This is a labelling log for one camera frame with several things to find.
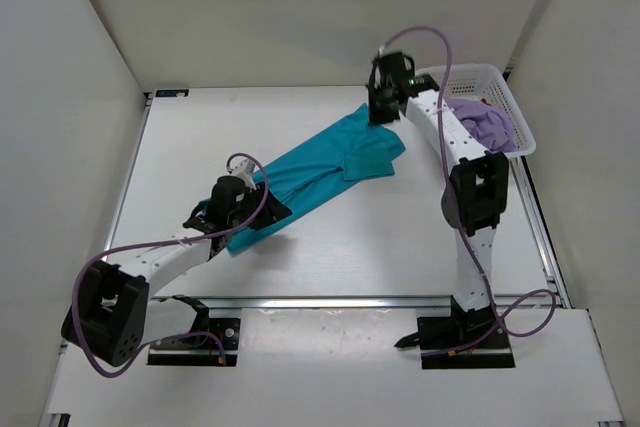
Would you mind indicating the purple t shirt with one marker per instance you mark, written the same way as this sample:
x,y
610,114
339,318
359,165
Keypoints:
x,y
489,125

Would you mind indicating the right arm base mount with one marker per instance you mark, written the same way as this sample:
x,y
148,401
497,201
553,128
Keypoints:
x,y
462,340

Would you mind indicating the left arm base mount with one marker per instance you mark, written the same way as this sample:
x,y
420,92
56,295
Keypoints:
x,y
184,332

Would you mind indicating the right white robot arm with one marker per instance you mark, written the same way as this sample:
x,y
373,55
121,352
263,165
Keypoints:
x,y
476,180

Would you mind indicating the teal t shirt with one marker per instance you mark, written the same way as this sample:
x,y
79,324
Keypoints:
x,y
324,166

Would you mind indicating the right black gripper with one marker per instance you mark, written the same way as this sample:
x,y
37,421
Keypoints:
x,y
376,115

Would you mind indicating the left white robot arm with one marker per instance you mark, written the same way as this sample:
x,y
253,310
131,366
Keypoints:
x,y
114,314

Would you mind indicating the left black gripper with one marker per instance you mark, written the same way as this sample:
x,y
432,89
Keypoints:
x,y
274,210

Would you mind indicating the blue table label sticker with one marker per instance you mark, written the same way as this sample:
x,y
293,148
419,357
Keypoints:
x,y
171,93

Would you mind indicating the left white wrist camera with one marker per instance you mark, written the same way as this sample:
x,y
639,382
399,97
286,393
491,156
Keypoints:
x,y
244,170

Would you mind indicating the white plastic basket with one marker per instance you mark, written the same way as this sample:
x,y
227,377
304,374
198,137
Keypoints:
x,y
477,81

